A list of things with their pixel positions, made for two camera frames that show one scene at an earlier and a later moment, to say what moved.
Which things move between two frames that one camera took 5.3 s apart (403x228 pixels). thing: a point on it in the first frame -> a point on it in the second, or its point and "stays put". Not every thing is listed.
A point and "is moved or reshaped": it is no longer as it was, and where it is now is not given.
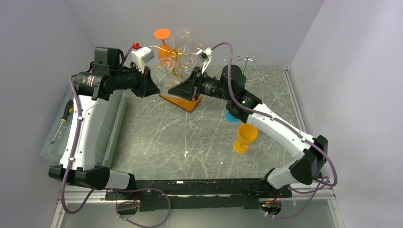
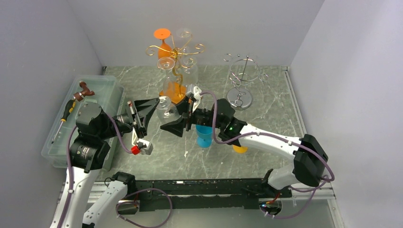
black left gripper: [146, 86] -> [144, 108]
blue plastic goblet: [230, 118] is moved or reshaped
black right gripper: [189, 89] -> [176, 127]
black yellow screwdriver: [69, 109] stays put
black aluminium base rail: [201, 194] stays put
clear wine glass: [185, 47] stays put
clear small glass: [188, 62] stays put
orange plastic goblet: [163, 33] stays put
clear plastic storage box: [110, 120] stays put
